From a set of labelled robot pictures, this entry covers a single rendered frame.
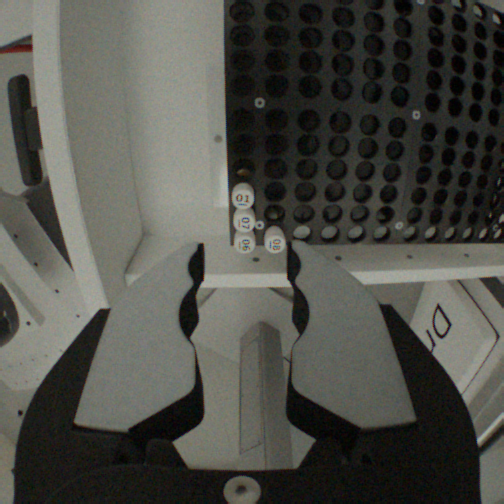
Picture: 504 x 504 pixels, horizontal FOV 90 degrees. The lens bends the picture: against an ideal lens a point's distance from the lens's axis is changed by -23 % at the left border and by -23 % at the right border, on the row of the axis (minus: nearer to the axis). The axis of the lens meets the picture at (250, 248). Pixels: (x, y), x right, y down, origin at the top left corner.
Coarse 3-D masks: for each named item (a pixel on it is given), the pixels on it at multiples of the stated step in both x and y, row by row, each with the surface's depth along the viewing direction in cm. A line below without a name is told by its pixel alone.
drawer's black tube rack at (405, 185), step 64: (320, 0) 13; (384, 0) 13; (448, 0) 12; (320, 64) 15; (384, 64) 15; (448, 64) 14; (320, 128) 17; (384, 128) 17; (448, 128) 20; (320, 192) 19; (384, 192) 22; (448, 192) 19
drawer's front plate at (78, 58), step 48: (48, 0) 10; (96, 0) 14; (48, 48) 11; (96, 48) 15; (48, 96) 13; (96, 96) 17; (48, 144) 14; (96, 144) 18; (96, 192) 18; (96, 240) 18; (96, 288) 19
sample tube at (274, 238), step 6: (270, 210) 22; (276, 210) 23; (270, 216) 21; (276, 216) 22; (270, 228) 20; (276, 228) 20; (270, 234) 19; (276, 234) 19; (282, 234) 19; (264, 240) 20; (270, 240) 19; (276, 240) 19; (282, 240) 19; (270, 246) 19; (276, 246) 19; (282, 246) 19; (276, 252) 19
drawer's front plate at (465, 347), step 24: (456, 288) 29; (432, 312) 33; (456, 312) 28; (480, 312) 26; (432, 336) 32; (456, 336) 27; (480, 336) 23; (456, 360) 27; (480, 360) 24; (456, 384) 26
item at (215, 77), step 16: (208, 64) 19; (208, 80) 20; (224, 80) 20; (208, 96) 21; (224, 96) 21; (208, 112) 21; (224, 112) 21; (208, 128) 22; (224, 128) 22; (224, 144) 22; (224, 160) 23; (224, 176) 24; (224, 192) 24
